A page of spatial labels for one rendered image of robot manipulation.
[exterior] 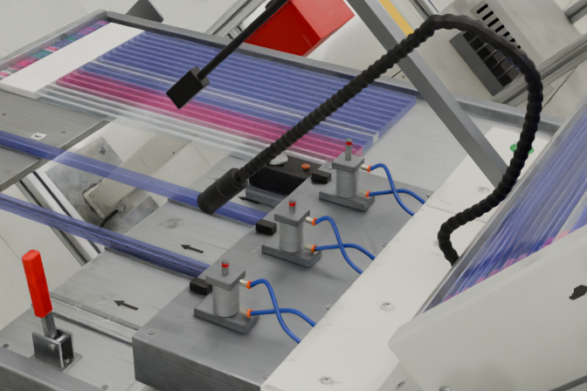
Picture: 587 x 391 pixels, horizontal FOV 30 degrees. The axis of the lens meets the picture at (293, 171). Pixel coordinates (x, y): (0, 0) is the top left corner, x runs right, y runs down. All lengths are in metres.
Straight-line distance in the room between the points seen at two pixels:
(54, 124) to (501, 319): 0.84
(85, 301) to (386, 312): 0.31
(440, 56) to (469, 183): 1.32
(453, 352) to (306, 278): 0.32
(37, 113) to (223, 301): 0.57
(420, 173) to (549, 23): 1.62
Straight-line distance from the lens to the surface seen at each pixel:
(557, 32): 2.85
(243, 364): 0.88
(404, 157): 1.29
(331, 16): 1.91
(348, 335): 0.87
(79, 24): 1.61
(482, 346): 0.66
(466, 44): 2.43
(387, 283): 0.93
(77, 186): 2.41
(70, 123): 1.38
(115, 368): 0.97
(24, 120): 1.39
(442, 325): 0.66
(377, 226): 1.04
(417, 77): 0.94
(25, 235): 2.31
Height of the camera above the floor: 1.85
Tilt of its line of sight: 41 degrees down
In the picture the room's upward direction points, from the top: 53 degrees clockwise
